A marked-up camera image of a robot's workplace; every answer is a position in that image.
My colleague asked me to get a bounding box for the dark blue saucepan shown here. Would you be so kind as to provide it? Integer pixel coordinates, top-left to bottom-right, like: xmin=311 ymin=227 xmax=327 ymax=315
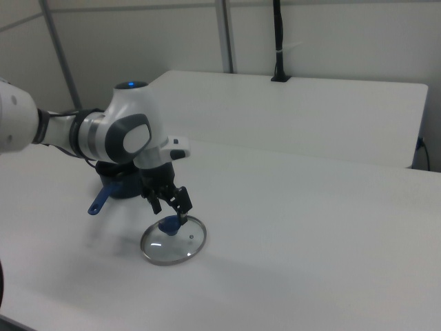
xmin=87 ymin=161 xmax=145 ymax=217

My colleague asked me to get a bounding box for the black camera pole with cables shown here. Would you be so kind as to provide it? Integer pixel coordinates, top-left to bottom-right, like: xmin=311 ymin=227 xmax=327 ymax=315
xmin=270 ymin=0 xmax=291 ymax=83

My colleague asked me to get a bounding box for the glass lid with blue knob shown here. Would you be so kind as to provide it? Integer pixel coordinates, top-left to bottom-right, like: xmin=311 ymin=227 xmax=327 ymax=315
xmin=140 ymin=213 xmax=207 ymax=266

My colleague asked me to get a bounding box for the grey wall frame post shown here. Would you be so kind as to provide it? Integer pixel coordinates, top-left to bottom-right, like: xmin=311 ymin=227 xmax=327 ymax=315
xmin=214 ymin=0 xmax=238 ymax=74

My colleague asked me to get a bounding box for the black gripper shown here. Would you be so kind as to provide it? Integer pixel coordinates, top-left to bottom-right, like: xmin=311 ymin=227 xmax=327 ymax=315
xmin=139 ymin=161 xmax=192 ymax=225

